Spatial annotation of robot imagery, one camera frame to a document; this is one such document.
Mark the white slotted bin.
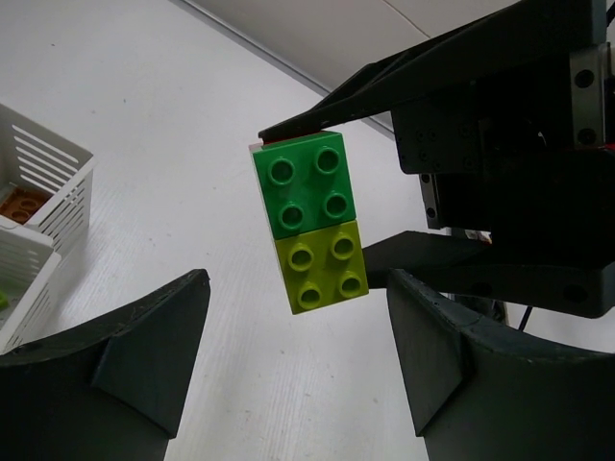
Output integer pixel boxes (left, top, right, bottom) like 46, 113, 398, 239
1, 227, 62, 353
1, 105, 94, 257

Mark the brown lego in bin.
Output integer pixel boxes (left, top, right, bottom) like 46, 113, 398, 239
1, 187, 51, 225

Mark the white slotted bin far right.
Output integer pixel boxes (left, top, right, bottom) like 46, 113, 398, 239
1, 105, 94, 257

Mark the small lime lego piece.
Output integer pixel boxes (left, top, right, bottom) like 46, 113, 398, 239
0, 291, 10, 310

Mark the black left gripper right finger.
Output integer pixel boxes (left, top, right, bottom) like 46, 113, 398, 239
386, 270, 614, 460

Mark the red green lego stack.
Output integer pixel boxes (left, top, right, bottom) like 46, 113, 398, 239
249, 131, 369, 315

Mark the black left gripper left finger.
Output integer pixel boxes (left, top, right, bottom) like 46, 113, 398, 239
1, 269, 210, 460

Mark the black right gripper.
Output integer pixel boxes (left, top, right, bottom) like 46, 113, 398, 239
258, 1, 614, 318

